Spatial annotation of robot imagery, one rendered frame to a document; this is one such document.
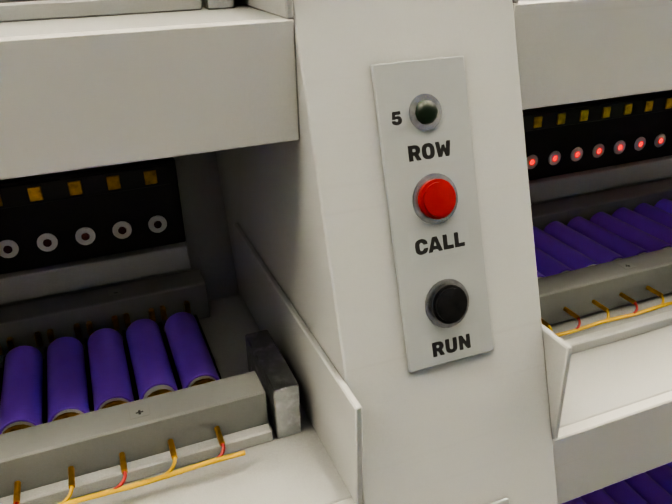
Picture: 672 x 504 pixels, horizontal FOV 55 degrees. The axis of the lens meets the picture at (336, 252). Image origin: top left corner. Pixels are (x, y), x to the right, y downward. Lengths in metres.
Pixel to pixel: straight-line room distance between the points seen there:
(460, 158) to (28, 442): 0.21
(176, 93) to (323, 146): 0.06
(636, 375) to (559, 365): 0.08
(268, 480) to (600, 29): 0.24
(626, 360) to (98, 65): 0.29
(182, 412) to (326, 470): 0.07
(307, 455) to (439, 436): 0.06
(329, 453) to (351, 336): 0.07
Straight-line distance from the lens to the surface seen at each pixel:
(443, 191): 0.26
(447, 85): 0.27
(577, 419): 0.34
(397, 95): 0.26
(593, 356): 0.38
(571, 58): 0.32
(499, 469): 0.31
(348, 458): 0.27
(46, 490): 0.31
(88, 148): 0.24
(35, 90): 0.24
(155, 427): 0.30
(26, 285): 0.41
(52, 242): 0.40
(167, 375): 0.33
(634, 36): 0.34
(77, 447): 0.30
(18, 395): 0.34
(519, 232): 0.29
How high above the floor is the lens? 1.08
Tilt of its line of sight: 9 degrees down
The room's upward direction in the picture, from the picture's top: 8 degrees counter-clockwise
